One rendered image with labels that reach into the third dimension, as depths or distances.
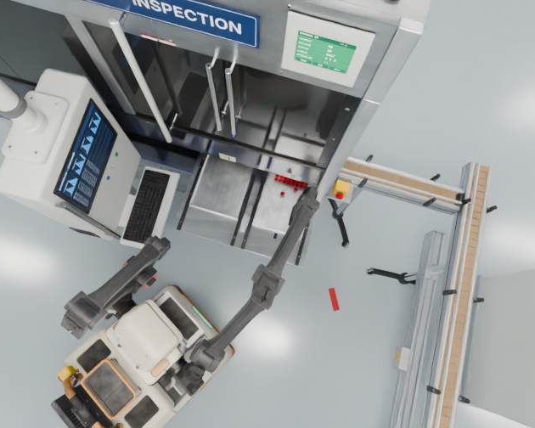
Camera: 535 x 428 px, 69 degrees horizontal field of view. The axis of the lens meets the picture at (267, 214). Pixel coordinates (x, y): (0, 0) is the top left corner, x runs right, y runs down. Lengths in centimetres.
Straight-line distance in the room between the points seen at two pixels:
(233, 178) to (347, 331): 143
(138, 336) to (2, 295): 195
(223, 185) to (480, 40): 286
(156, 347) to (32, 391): 181
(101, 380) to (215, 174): 112
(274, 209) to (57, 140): 105
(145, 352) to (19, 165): 78
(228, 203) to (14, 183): 97
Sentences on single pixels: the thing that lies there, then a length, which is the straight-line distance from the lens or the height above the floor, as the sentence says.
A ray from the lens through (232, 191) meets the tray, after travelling 205.
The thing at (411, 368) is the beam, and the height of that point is 54.
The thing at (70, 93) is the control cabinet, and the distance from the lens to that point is 165.
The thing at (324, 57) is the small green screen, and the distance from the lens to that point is 112.
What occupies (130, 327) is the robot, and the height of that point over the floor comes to 139.
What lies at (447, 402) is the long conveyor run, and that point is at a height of 93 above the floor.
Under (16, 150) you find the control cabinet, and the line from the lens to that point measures 158.
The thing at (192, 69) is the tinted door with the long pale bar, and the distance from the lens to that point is 141.
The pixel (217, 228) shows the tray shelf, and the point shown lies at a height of 88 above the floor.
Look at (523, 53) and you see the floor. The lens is 430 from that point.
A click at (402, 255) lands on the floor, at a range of 307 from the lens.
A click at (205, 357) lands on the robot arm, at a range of 157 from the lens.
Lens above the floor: 283
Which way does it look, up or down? 75 degrees down
